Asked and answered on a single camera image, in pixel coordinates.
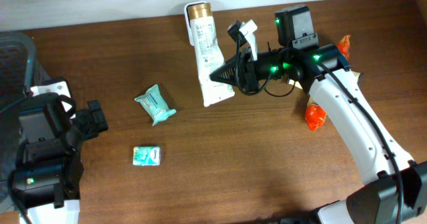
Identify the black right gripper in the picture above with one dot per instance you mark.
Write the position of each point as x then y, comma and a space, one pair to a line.
249, 70

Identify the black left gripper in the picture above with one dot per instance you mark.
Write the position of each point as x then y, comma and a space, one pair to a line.
101, 120

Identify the white floral cream tube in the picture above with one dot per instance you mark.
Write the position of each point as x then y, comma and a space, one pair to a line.
208, 55

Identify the teal wet wipes pack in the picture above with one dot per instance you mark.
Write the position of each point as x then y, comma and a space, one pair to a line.
155, 105

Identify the white blue noodle bag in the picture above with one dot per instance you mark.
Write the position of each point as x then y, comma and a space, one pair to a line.
356, 74

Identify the teal pocket tissue pack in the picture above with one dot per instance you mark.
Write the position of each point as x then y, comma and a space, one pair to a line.
146, 156

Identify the grey plastic mesh basket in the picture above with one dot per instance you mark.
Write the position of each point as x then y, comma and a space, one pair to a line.
20, 70

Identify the orange spaghetti packet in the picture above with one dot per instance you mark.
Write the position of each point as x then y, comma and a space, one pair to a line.
315, 116

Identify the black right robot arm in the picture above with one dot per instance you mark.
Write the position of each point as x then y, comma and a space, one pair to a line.
394, 187

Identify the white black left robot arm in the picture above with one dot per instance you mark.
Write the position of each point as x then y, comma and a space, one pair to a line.
41, 165

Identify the white barcode scanner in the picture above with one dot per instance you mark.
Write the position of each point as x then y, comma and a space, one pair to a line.
187, 19

